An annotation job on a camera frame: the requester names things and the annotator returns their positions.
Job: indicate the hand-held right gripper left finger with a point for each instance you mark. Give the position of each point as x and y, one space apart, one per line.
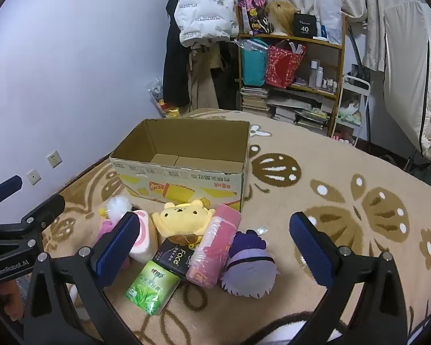
116 251

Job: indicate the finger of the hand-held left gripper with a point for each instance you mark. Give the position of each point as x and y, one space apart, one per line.
45 211
8 187

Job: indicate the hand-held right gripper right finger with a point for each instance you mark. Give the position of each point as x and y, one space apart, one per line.
309 251

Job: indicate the pink bear plush toy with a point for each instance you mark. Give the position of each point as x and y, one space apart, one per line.
105 227

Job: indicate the pink white roll plush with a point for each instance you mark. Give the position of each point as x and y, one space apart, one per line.
146 240

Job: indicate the white fluffy plush toy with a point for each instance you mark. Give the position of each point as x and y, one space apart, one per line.
119 204

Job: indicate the green tissue pack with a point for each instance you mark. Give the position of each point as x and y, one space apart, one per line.
151 287

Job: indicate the purple haired plush doll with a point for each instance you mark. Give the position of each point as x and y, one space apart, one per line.
247 273

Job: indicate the pink tissue pack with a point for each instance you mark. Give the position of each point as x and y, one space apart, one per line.
215 244

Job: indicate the printed cardboard box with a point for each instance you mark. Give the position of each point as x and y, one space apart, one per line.
201 183

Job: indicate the pale green soft toy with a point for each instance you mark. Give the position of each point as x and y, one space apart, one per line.
350 118

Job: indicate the person's left hand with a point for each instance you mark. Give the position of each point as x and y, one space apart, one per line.
12 300

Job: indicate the small clear wrapper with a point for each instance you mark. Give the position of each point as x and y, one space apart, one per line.
261 230

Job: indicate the black tissue pack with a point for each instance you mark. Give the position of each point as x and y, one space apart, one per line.
174 257

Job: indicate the yellow bear plush toy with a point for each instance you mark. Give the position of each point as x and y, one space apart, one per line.
181 219

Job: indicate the white fuzzy slipper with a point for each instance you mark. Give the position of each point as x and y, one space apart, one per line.
283 327

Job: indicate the pile of magazines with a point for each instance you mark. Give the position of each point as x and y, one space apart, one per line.
298 111

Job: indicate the white brown plush toy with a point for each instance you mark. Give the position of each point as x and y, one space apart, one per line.
352 104

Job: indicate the stack of books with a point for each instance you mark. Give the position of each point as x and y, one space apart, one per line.
253 99

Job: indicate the plastic bag with yellow items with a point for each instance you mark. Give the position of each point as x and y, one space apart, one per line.
158 93

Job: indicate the white bottle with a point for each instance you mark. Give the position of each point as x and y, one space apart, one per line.
313 73
320 77

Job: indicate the white metal cart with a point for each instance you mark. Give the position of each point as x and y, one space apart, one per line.
357 82

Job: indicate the beige trench coat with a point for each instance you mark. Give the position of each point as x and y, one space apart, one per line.
203 86

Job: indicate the red patterned bag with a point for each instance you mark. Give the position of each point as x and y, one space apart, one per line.
282 66

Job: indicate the black hanging coat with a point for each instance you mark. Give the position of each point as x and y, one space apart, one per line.
174 72

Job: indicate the dark hanging garment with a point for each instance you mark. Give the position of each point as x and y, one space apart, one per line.
230 75

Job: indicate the teal bag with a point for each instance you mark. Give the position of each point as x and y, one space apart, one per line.
253 66

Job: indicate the white garment cover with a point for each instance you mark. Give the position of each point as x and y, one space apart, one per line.
406 79

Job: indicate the wooden shelf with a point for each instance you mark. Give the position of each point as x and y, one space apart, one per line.
316 43

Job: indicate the black box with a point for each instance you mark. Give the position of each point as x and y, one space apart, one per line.
305 27

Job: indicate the clear plastic bag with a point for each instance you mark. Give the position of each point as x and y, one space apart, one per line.
330 18

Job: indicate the blonde wig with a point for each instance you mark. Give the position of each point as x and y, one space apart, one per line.
282 16

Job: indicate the printed pink black tote bag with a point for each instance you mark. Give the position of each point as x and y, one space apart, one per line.
253 14

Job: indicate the light beige curtain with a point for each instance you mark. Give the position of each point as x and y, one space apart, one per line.
373 7

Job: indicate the white puffer jacket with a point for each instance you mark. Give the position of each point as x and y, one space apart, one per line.
204 10

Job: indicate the white wall outlet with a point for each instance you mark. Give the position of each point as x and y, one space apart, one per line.
32 176
54 159

